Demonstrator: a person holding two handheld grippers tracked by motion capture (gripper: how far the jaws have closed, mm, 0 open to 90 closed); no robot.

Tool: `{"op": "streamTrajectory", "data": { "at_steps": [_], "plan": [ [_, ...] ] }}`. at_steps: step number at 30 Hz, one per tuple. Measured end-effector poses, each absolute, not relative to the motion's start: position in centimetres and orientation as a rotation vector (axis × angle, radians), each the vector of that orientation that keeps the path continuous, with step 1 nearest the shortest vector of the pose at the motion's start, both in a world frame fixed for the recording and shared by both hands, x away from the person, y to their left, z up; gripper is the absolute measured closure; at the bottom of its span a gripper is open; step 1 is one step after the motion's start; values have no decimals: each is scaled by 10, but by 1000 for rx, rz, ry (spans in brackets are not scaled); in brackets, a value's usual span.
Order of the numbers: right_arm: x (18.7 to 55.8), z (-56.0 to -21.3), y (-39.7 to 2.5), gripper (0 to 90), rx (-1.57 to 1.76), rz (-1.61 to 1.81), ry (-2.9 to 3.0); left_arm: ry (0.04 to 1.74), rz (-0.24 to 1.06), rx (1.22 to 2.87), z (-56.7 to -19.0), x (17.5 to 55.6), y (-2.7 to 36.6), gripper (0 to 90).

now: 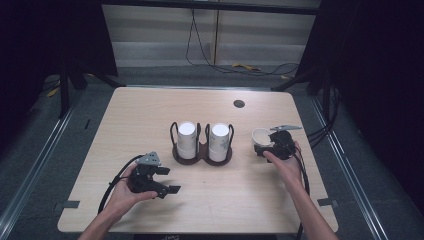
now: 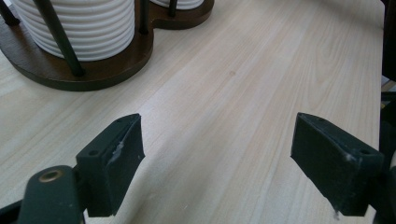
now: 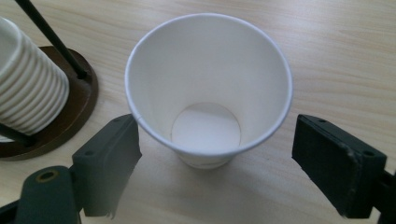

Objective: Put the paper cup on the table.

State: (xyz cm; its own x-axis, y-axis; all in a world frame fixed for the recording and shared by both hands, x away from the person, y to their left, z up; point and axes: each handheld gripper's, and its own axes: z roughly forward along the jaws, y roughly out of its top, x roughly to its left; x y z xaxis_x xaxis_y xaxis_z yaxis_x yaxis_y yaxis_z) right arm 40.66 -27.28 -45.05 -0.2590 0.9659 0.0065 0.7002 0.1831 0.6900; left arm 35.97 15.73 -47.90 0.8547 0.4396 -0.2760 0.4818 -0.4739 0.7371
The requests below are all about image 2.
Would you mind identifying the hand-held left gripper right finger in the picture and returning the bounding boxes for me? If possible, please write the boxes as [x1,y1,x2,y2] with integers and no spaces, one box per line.
[290,112,386,217]

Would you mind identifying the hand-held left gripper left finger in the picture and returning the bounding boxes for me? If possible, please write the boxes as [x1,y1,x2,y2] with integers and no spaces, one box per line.
[76,113,146,218]

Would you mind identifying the dark wooden cup holder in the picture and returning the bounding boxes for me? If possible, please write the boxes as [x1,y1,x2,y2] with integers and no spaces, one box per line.
[0,0,216,92]

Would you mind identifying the black curtain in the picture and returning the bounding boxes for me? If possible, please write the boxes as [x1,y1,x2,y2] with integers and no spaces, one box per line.
[381,0,396,83]

